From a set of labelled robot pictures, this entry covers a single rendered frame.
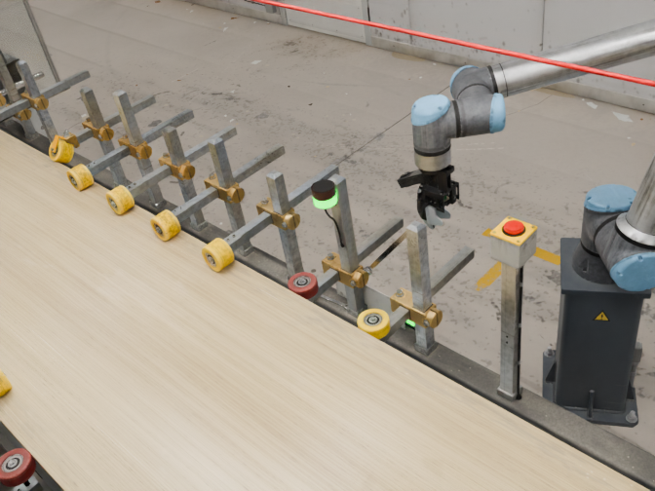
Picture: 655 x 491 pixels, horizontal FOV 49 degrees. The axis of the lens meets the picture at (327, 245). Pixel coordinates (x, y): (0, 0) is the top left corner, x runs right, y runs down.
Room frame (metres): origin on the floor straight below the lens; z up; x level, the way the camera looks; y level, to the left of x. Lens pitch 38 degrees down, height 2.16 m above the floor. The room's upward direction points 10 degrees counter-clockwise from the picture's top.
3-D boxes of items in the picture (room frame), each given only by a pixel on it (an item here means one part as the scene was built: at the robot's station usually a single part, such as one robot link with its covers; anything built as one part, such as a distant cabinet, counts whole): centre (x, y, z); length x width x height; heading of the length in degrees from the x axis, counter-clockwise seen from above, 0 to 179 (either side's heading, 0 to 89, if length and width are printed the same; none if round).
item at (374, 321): (1.26, -0.08, 0.85); 0.08 x 0.08 x 0.11
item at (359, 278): (1.53, -0.03, 0.85); 0.13 x 0.06 x 0.05; 40
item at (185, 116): (2.32, 0.61, 0.95); 0.50 x 0.04 x 0.04; 130
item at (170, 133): (2.09, 0.43, 0.86); 0.03 x 0.03 x 0.48; 40
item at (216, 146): (1.90, 0.27, 0.90); 0.03 x 0.03 x 0.48; 40
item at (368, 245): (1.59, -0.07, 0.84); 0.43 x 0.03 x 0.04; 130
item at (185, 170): (2.11, 0.45, 0.95); 0.13 x 0.06 x 0.05; 40
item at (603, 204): (1.62, -0.84, 0.79); 0.17 x 0.15 x 0.18; 176
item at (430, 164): (1.49, -0.30, 1.20); 0.10 x 0.09 x 0.05; 132
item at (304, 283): (1.45, 0.08, 0.85); 0.08 x 0.08 x 0.11
